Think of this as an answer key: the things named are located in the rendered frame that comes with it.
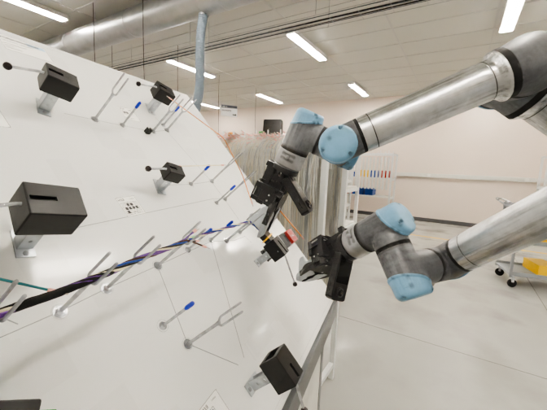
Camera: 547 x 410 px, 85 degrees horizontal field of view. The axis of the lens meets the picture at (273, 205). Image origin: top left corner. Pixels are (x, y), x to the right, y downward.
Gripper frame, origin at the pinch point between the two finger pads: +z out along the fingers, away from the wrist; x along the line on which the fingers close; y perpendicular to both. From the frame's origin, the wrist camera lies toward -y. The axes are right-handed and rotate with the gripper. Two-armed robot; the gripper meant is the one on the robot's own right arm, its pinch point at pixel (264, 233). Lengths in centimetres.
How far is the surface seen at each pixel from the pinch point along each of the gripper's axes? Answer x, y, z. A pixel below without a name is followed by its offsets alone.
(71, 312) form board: 50, 10, 3
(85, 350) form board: 51, 5, 6
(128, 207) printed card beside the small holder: 29.2, 22.5, -2.6
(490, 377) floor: -136, -152, 69
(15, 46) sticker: 28, 64, -22
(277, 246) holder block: 1.9, -5.2, 0.6
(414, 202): -801, -166, 52
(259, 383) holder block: 31.4, -18.1, 13.7
